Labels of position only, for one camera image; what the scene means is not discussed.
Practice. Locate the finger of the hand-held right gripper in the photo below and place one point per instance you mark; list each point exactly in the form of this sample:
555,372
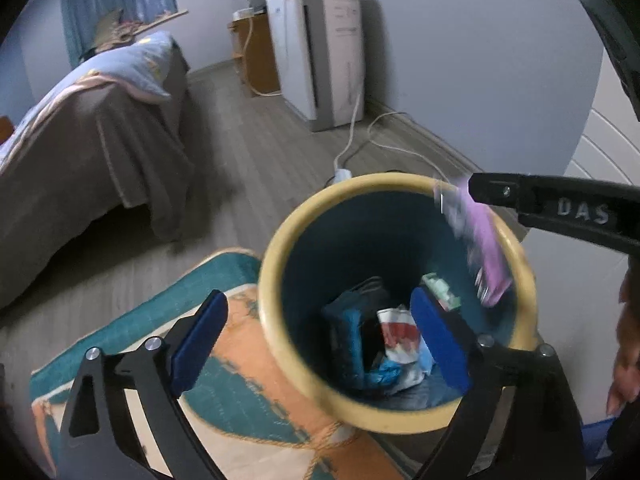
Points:
550,200

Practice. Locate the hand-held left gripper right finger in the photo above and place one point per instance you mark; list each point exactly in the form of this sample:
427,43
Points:
440,345

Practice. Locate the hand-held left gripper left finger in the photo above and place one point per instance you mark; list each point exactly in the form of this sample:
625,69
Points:
197,345

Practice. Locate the white and red packet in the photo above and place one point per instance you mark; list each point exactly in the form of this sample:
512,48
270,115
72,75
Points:
400,335

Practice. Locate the green packet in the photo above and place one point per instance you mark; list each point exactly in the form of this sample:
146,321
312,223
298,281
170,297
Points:
440,292

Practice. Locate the blue packet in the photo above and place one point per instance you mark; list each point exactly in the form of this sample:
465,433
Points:
385,375

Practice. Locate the purple plastic packet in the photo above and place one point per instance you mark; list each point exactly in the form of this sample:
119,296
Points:
485,240

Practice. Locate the black cloth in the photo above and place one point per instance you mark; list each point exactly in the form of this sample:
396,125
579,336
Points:
367,287

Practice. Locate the yellow rimmed teal bin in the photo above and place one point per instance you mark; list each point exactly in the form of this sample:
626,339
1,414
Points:
300,260

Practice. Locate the person's right hand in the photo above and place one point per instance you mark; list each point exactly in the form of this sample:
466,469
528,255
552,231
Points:
627,350

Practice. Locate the teal and orange rug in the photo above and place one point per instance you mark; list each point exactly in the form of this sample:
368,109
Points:
240,385

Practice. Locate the white wardrobe door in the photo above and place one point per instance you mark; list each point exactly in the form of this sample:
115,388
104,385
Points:
600,150

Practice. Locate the blue fabric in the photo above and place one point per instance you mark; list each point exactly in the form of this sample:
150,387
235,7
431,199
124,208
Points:
597,447

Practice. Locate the bed with brown cover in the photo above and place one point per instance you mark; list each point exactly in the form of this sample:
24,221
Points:
75,160

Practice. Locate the white air purifier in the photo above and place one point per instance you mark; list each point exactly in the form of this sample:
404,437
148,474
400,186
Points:
310,50

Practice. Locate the light blue pillow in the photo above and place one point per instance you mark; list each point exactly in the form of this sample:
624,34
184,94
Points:
140,60

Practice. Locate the wooden nightstand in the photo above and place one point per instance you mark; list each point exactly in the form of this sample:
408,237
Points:
260,60

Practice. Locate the black wall screen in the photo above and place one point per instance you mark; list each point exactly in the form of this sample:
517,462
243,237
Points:
610,45

